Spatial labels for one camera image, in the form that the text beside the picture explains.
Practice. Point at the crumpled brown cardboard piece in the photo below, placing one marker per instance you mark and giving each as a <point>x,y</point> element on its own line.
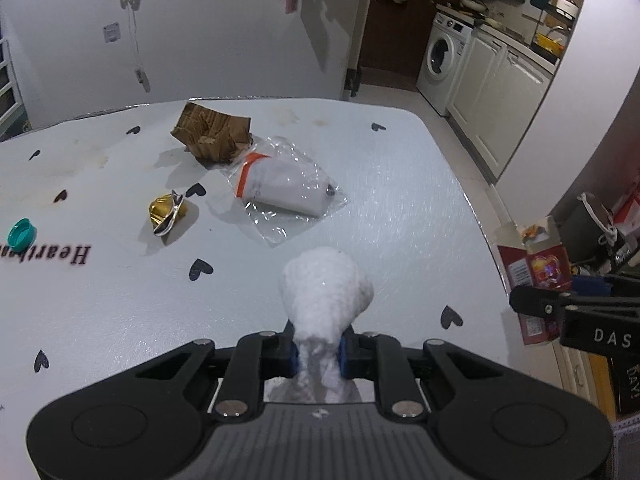
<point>210,135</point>

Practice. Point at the white front-load washing machine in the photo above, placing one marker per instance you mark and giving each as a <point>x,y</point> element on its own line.
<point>442,61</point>

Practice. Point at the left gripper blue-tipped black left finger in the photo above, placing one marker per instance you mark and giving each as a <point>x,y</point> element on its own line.
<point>153,420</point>

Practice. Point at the teal bottle cap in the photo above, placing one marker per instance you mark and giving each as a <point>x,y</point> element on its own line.
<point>21,235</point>

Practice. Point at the white tissue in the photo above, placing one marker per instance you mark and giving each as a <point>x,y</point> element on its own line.
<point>323,292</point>

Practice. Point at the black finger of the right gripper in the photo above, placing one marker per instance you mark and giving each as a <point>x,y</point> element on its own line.
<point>537,302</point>

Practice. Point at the clear plastic bag white packet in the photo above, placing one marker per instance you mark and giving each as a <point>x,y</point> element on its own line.
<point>273,192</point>

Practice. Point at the gold foil wrapper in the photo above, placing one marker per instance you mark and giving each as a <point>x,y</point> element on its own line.
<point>165,212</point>

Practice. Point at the dark grey fabric basket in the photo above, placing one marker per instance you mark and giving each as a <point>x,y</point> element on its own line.
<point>588,234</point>

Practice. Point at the red snack box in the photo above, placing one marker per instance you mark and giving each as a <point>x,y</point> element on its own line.
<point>535,256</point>

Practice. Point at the white kitchen cabinets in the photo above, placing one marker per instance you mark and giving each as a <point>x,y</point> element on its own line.
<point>499,90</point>

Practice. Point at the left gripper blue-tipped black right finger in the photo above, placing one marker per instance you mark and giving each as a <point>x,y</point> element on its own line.
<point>487,420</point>

